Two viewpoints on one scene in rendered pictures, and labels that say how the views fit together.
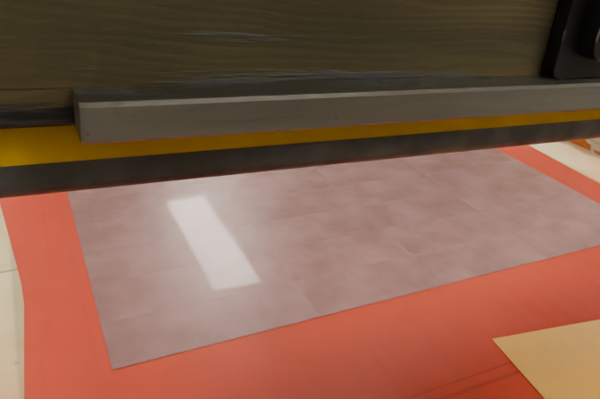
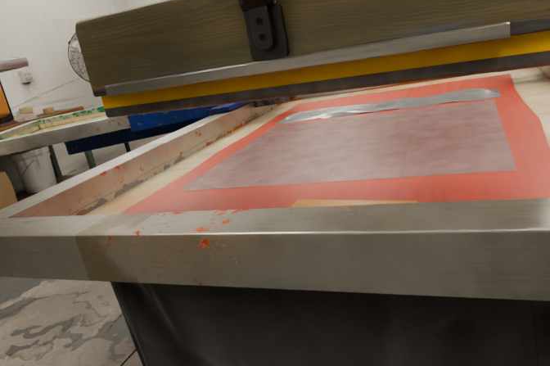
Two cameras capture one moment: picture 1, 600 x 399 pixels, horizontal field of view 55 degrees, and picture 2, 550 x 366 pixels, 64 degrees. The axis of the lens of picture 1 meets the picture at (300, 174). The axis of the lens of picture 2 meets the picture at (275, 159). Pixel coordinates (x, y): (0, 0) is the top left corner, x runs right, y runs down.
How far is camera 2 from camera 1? 0.39 m
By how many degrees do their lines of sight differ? 51
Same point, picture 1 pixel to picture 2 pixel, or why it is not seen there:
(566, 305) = (361, 194)
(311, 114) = (155, 84)
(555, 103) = (249, 71)
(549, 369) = not seen: hidden behind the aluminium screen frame
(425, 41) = (200, 56)
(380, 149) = (213, 100)
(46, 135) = (119, 98)
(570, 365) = not seen: hidden behind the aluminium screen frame
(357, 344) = (248, 194)
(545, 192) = (480, 149)
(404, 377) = (245, 204)
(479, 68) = (226, 62)
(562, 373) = not seen: hidden behind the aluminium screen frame
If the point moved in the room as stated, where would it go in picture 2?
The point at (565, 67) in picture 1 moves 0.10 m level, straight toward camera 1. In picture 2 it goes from (257, 56) to (134, 82)
